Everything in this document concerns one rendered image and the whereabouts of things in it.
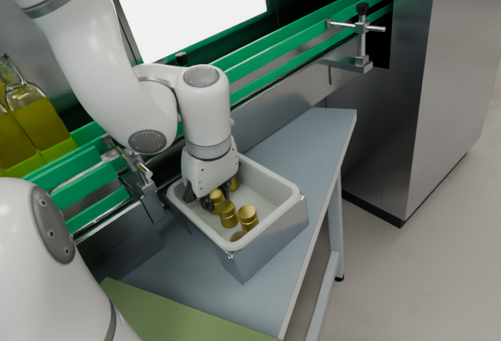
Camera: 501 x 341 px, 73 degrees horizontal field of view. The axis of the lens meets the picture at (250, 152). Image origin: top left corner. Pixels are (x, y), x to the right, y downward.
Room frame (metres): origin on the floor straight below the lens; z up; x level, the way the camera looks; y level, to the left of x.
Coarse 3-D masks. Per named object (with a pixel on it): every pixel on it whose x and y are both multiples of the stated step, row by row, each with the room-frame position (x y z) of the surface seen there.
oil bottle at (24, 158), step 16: (0, 112) 0.51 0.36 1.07; (0, 128) 0.50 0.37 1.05; (16, 128) 0.51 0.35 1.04; (0, 144) 0.49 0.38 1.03; (16, 144) 0.50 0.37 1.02; (32, 144) 0.53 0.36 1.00; (0, 160) 0.48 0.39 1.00; (16, 160) 0.49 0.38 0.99; (32, 160) 0.50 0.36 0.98; (16, 176) 0.48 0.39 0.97
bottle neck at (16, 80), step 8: (0, 56) 0.56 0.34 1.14; (8, 56) 0.55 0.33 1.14; (0, 64) 0.54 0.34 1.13; (8, 64) 0.54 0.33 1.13; (0, 72) 0.54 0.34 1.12; (8, 72) 0.54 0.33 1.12; (16, 72) 0.55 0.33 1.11; (8, 80) 0.54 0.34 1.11; (16, 80) 0.54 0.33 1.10; (24, 80) 0.55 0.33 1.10; (8, 88) 0.54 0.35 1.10
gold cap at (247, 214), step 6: (240, 210) 0.44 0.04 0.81; (246, 210) 0.43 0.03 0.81; (252, 210) 0.43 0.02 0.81; (240, 216) 0.42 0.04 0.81; (246, 216) 0.42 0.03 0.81; (252, 216) 0.42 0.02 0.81; (240, 222) 0.43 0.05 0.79; (246, 222) 0.42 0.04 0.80; (252, 222) 0.42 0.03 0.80; (258, 222) 0.43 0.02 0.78; (246, 228) 0.42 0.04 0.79; (252, 228) 0.42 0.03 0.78
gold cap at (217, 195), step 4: (216, 188) 0.51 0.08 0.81; (220, 188) 0.51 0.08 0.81; (212, 192) 0.50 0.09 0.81; (216, 192) 0.50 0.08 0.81; (220, 192) 0.50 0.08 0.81; (212, 196) 0.49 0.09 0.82; (216, 196) 0.49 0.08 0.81; (220, 196) 0.49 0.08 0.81; (212, 200) 0.49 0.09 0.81; (216, 200) 0.48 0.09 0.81; (220, 200) 0.49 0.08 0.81; (216, 204) 0.48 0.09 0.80; (216, 208) 0.48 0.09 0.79; (212, 212) 0.49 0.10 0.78; (216, 212) 0.48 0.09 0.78
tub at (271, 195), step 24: (240, 168) 0.56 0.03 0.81; (264, 168) 0.51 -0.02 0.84; (168, 192) 0.50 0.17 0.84; (240, 192) 0.54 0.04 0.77; (264, 192) 0.50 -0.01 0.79; (288, 192) 0.44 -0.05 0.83; (192, 216) 0.42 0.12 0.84; (216, 216) 0.48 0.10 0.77; (264, 216) 0.45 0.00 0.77; (216, 240) 0.36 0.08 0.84; (240, 240) 0.35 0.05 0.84
